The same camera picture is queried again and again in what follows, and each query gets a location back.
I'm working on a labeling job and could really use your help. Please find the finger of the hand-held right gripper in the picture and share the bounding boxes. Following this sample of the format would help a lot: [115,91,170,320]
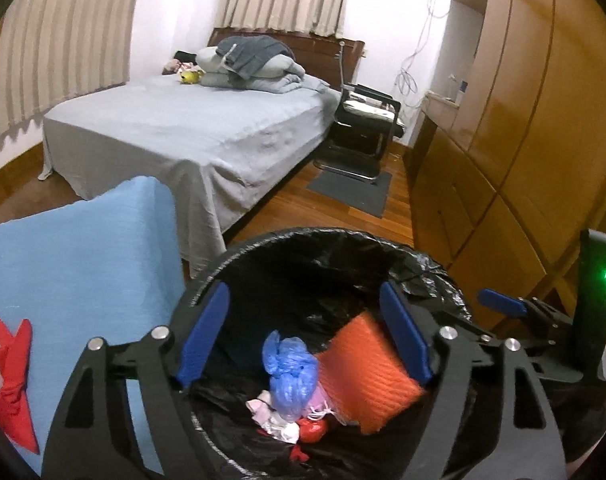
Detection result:
[477,289,576,343]

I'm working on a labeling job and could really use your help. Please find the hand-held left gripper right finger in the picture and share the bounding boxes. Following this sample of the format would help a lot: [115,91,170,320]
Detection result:
[379,281,568,480]

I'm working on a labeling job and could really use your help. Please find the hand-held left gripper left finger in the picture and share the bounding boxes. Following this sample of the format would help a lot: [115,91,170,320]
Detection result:
[40,281,231,480]

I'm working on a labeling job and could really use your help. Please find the orange mesh cloth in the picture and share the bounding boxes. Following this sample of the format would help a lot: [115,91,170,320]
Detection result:
[315,310,429,436]

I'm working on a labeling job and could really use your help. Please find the pink small cloth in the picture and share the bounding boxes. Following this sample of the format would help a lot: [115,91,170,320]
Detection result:
[245,390,279,423]

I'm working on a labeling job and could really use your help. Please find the blue plastic bag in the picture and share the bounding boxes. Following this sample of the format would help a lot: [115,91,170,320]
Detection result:
[262,330,320,423]

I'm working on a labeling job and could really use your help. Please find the black trash bin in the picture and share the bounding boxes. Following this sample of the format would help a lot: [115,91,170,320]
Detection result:
[165,227,584,480]

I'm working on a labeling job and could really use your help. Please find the pale pink wad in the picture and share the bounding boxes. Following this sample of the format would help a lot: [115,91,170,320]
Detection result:
[263,417,301,443]

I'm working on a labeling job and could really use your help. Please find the red plastic bag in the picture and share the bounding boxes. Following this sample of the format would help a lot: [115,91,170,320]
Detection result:
[289,417,330,462]

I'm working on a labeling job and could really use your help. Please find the blue blanket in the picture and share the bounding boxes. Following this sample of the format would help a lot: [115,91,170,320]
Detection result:
[0,176,194,480]

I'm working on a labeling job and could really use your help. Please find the grey floor mat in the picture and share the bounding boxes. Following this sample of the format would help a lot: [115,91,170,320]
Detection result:
[307,167,394,219]

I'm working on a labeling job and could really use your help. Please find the wooden wardrobe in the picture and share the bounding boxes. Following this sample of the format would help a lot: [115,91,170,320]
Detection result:
[403,0,606,311]

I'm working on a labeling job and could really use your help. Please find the red cloth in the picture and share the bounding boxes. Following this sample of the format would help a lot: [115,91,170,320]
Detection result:
[0,315,40,453]

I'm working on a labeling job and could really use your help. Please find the built-in wooden desk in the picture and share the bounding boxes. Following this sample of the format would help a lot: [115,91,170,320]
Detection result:
[420,91,458,131]

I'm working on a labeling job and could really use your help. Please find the black metal chair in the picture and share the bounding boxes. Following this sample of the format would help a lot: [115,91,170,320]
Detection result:
[313,82,406,181]

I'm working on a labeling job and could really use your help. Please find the bed with grey sheet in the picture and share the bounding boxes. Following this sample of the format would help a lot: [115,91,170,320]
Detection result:
[38,72,344,276]

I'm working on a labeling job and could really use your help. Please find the patterned seat cushion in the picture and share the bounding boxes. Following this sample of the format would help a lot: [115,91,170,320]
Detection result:
[343,99,400,118]

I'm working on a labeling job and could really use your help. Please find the grey folded duvet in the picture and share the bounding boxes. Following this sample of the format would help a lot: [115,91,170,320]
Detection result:
[195,46,306,93]

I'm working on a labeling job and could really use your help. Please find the metal stand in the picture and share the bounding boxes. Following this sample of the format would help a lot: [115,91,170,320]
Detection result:
[334,39,350,92]

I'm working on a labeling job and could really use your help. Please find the dark grey towel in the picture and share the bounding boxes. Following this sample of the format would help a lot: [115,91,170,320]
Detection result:
[217,36,296,80]

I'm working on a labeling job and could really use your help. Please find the wooden headboard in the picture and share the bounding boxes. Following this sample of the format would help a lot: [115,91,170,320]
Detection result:
[208,27,366,91]

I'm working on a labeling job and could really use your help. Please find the wide beige curtain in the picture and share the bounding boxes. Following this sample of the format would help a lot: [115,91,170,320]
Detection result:
[0,0,144,153]

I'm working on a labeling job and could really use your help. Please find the white wall cables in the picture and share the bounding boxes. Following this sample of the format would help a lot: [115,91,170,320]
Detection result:
[395,0,446,106]

